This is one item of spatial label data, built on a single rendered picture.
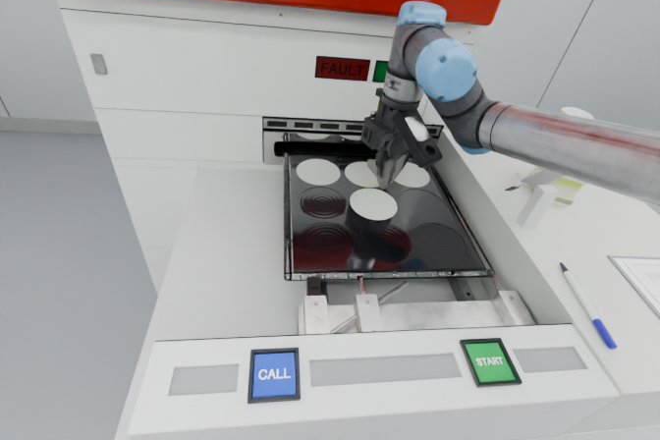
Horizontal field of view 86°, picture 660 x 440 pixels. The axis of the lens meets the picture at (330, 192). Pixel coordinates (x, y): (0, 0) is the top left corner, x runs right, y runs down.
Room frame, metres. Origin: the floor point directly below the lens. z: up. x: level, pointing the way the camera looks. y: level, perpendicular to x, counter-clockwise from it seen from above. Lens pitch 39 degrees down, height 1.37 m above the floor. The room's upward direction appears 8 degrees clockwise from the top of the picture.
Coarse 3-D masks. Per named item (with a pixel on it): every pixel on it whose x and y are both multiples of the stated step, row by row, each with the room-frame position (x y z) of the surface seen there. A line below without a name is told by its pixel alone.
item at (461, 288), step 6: (450, 282) 0.45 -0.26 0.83; (456, 282) 0.43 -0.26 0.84; (462, 282) 0.43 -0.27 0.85; (456, 288) 0.43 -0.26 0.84; (462, 288) 0.42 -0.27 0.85; (468, 288) 0.42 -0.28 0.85; (456, 294) 0.42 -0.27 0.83; (462, 294) 0.41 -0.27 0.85; (468, 294) 0.41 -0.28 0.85; (462, 300) 0.40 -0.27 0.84; (468, 300) 0.39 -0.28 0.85; (474, 300) 0.40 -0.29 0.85
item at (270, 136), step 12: (264, 132) 0.72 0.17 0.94; (276, 132) 0.73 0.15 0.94; (288, 132) 0.73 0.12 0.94; (300, 132) 0.74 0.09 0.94; (312, 132) 0.75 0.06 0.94; (324, 132) 0.76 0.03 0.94; (336, 132) 0.77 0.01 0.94; (348, 132) 0.78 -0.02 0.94; (264, 144) 0.72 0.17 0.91; (264, 156) 0.72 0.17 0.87; (276, 156) 0.73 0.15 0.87; (348, 156) 0.77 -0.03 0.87; (360, 156) 0.78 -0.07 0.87; (372, 156) 0.79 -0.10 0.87
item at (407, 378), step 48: (288, 336) 0.22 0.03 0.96; (336, 336) 0.23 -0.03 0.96; (384, 336) 0.24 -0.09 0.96; (432, 336) 0.25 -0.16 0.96; (480, 336) 0.26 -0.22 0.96; (528, 336) 0.27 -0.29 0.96; (576, 336) 0.28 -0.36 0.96; (144, 384) 0.14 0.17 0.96; (192, 384) 0.15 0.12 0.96; (240, 384) 0.16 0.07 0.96; (336, 384) 0.17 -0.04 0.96; (384, 384) 0.18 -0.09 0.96; (432, 384) 0.19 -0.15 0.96; (528, 384) 0.20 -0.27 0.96; (576, 384) 0.21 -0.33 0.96; (144, 432) 0.10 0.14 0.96; (192, 432) 0.11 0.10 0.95; (240, 432) 0.12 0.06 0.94; (288, 432) 0.13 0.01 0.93; (336, 432) 0.14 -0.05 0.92; (384, 432) 0.15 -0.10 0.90; (432, 432) 0.16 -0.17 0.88; (480, 432) 0.18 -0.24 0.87; (528, 432) 0.19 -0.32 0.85
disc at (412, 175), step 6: (408, 162) 0.74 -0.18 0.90; (408, 168) 0.72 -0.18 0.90; (414, 168) 0.72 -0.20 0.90; (420, 168) 0.72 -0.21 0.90; (402, 174) 0.69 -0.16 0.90; (408, 174) 0.69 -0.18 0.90; (414, 174) 0.70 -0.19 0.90; (420, 174) 0.70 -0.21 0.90; (426, 174) 0.70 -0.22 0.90; (396, 180) 0.66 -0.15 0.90; (402, 180) 0.66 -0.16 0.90; (408, 180) 0.67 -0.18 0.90; (414, 180) 0.67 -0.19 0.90; (420, 180) 0.67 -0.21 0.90; (426, 180) 0.68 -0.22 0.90; (408, 186) 0.64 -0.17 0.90; (414, 186) 0.65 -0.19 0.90; (420, 186) 0.65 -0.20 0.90
